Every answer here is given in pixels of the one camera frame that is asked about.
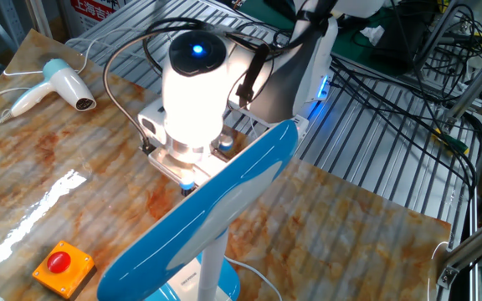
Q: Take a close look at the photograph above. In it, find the orange box with red button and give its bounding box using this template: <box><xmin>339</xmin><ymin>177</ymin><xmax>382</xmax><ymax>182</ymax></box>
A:
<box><xmin>31</xmin><ymin>240</ymin><xmax>96</xmax><ymax>300</ymax></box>

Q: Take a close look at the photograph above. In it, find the aluminium frame bar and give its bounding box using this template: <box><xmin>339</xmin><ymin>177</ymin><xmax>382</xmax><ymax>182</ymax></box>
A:
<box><xmin>445</xmin><ymin>39</ymin><xmax>482</xmax><ymax>122</ymax></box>
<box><xmin>435</xmin><ymin>208</ymin><xmax>482</xmax><ymax>290</ymax></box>

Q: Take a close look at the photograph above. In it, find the blue and white desk lamp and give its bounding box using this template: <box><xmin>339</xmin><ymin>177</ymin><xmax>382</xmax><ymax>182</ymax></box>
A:
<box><xmin>96</xmin><ymin>119</ymin><xmax>300</xmax><ymax>301</ymax></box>

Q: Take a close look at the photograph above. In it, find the crumpled white tissue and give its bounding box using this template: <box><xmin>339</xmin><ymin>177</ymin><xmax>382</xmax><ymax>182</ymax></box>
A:
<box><xmin>360</xmin><ymin>24</ymin><xmax>387</xmax><ymax>47</ymax></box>

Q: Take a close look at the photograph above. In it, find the cardboard box with red print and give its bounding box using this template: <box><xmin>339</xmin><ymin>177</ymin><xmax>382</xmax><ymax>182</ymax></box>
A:
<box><xmin>59</xmin><ymin>0</ymin><xmax>130</xmax><ymax>38</ymax></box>

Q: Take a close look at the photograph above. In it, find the yellow green cable connector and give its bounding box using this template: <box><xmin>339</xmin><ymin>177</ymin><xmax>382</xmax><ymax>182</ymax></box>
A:
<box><xmin>432</xmin><ymin>128</ymin><xmax>470</xmax><ymax>156</ymax></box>

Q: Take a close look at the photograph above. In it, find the white power strip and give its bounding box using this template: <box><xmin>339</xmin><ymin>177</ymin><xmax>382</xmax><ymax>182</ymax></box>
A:
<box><xmin>228</xmin><ymin>99</ymin><xmax>310</xmax><ymax>139</ymax></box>

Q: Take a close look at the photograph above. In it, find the green table mat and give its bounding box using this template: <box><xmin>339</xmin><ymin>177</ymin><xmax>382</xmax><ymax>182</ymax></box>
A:
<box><xmin>240</xmin><ymin>0</ymin><xmax>438</xmax><ymax>79</ymax></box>

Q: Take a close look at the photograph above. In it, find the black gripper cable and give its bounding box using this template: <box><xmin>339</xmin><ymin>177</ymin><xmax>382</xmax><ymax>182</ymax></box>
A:
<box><xmin>101</xmin><ymin>17</ymin><xmax>275</xmax><ymax>154</ymax></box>

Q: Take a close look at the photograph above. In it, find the white and teal hair dryer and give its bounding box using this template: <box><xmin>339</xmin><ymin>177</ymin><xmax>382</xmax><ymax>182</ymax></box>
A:
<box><xmin>9</xmin><ymin>58</ymin><xmax>98</xmax><ymax>118</ymax></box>

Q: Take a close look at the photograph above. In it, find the black electronics box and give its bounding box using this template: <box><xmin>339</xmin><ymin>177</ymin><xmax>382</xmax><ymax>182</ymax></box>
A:
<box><xmin>372</xmin><ymin>8</ymin><xmax>428</xmax><ymax>70</ymax></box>

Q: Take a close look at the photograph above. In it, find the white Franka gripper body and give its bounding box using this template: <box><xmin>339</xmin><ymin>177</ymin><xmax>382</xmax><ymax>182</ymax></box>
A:
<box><xmin>137</xmin><ymin>98</ymin><xmax>211</xmax><ymax>189</ymax></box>

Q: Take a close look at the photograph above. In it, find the white lamp power cable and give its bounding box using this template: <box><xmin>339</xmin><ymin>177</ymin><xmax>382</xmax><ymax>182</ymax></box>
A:
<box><xmin>223</xmin><ymin>255</ymin><xmax>284</xmax><ymax>301</ymax></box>

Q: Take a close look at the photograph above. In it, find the orange marble pattern mat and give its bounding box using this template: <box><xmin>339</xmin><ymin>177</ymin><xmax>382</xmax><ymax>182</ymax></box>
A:
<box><xmin>0</xmin><ymin>28</ymin><xmax>452</xmax><ymax>301</ymax></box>

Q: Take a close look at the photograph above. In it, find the black power cable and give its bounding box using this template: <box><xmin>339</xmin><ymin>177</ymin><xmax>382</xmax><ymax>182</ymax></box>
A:
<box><xmin>328</xmin><ymin>54</ymin><xmax>482</xmax><ymax>202</ymax></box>

